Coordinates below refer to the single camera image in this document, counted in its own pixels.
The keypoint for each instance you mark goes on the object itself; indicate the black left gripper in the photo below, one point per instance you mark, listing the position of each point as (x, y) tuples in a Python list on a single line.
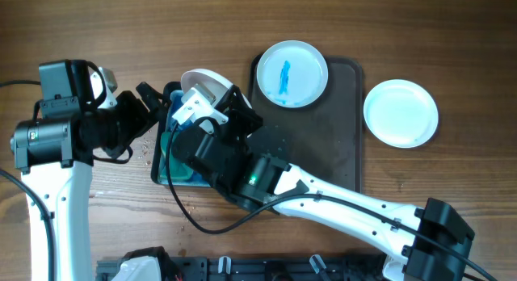
[(129, 102)]

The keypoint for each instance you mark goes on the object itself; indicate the dark brown serving tray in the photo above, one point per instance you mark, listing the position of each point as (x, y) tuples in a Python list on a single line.
[(324, 138)]

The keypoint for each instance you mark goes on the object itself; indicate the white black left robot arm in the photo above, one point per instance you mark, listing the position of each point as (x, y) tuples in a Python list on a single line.
[(56, 157)]

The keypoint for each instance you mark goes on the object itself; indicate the black basin with blue water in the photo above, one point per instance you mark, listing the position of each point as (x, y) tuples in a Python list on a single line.
[(173, 93)]

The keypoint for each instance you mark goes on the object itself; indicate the green yellow sponge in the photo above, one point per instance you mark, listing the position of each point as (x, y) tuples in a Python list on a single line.
[(178, 171)]

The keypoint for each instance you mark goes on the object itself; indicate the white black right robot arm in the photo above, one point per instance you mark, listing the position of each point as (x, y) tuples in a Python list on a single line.
[(427, 243)]

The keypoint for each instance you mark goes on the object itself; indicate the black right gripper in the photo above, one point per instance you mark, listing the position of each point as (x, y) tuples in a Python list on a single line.
[(241, 107)]

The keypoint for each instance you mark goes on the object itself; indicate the white plate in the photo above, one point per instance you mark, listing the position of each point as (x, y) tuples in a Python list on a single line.
[(292, 74), (214, 81), (401, 113)]

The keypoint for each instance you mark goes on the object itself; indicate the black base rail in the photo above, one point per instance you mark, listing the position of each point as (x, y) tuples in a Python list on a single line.
[(350, 267)]

